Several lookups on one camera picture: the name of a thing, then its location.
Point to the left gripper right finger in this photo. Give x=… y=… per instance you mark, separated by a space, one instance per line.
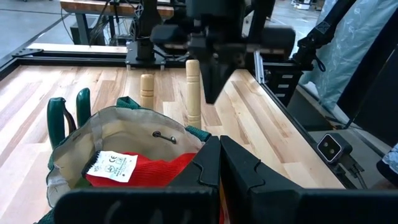
x=239 y=174

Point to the wooden background table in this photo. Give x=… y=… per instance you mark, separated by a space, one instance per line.
x=93 y=7

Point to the grey table-level camera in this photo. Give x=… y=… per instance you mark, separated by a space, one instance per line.
x=331 y=149

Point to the clear plastic sheet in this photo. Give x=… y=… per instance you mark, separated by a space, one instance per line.
x=357 y=46

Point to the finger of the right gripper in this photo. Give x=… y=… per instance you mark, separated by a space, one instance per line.
x=210 y=81
x=223 y=74

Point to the silver edge bracket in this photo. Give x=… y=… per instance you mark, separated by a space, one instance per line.
x=258 y=67

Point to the large black panel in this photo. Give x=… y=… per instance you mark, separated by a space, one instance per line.
x=379 y=102

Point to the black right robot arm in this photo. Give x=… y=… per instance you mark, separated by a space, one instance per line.
x=146 y=46

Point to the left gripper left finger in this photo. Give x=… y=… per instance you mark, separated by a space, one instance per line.
x=205 y=174

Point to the red gardening glove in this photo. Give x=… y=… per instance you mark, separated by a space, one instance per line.
x=149 y=174

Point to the beige green-trimmed gardening bag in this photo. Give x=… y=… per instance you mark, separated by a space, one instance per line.
x=124 y=137

